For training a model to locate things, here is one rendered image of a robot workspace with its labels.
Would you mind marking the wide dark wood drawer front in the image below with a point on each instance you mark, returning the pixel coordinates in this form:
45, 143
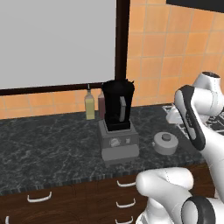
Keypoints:
61, 198

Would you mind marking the black hob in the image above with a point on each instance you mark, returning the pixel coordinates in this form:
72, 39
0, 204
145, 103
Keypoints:
214, 121

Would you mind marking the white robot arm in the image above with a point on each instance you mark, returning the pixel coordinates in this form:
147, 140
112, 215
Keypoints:
215, 163

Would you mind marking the dark wood cupboard front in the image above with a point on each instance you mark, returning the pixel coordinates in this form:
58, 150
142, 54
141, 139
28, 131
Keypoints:
202, 180

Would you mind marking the dark wood cupboard door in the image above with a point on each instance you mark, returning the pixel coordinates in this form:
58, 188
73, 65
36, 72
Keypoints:
43, 218

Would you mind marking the black range hood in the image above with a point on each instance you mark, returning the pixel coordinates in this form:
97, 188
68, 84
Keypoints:
198, 4

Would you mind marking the yellow glass bottle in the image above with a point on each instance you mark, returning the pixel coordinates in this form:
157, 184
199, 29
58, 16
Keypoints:
89, 108

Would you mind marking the grey blender with black jar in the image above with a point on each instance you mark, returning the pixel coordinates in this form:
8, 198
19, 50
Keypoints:
119, 143

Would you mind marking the dark red glass bottle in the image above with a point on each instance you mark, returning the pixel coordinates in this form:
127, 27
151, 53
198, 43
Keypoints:
101, 108

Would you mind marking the window with dark frame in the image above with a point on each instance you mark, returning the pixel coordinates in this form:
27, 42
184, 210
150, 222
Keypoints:
55, 40

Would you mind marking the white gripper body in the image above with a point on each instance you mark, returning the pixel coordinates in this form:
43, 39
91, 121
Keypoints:
173, 116

